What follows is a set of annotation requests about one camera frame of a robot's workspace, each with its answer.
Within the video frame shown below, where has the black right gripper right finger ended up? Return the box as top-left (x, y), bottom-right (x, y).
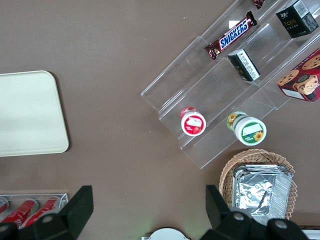
top-left (199, 184), bottom-right (311, 240)

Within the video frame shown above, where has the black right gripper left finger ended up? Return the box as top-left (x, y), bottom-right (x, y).
top-left (0, 184), bottom-right (94, 240)

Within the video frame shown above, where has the light wicker basket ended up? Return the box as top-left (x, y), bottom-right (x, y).
top-left (218, 148), bottom-right (298, 221)

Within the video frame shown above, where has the cream plastic tray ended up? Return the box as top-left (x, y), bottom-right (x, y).
top-left (0, 70), bottom-right (70, 158)

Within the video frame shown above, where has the clear acrylic bottle rack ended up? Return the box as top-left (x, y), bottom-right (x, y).
top-left (0, 191), bottom-right (69, 230)

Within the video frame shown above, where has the green lid jar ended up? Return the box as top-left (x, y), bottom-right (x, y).
top-left (226, 111), bottom-right (267, 147)

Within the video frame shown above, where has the red lid jar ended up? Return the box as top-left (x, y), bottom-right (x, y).
top-left (179, 106), bottom-right (207, 137)

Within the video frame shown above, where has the white snack bin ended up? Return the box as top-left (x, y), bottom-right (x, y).
top-left (298, 226), bottom-right (320, 240)

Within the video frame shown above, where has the clear acrylic stepped shelf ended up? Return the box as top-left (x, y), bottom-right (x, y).
top-left (139, 0), bottom-right (320, 170)

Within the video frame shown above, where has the small black carton box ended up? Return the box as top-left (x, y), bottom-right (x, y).
top-left (275, 0), bottom-right (320, 39)
top-left (227, 48), bottom-right (261, 83)

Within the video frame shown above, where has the red cookie box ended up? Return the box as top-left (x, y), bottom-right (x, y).
top-left (276, 48), bottom-right (320, 103)

